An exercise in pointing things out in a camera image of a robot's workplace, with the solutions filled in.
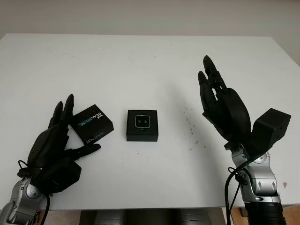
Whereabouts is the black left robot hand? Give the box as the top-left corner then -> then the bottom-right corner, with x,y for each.
27,93 -> 101,170

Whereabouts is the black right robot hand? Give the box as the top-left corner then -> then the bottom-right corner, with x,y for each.
198,55 -> 253,150

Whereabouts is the black RealSense box lid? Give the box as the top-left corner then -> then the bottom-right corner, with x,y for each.
70,104 -> 115,145

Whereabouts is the small silver depth camera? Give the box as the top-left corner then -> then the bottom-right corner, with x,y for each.
134,114 -> 150,129

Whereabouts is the white table leg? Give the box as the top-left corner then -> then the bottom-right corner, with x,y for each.
221,207 -> 230,225

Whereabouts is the grey robot body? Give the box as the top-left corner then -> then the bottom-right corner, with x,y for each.
81,210 -> 222,225

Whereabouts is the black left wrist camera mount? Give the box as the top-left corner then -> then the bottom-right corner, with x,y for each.
30,160 -> 83,194

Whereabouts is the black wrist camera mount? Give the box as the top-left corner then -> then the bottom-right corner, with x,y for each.
30,160 -> 83,194
249,108 -> 292,155

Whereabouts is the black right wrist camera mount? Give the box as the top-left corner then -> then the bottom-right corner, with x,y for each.
249,108 -> 292,155

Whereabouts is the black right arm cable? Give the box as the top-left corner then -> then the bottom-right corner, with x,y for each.
225,154 -> 258,225

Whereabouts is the black camera box base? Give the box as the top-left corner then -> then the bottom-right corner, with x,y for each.
126,109 -> 159,142

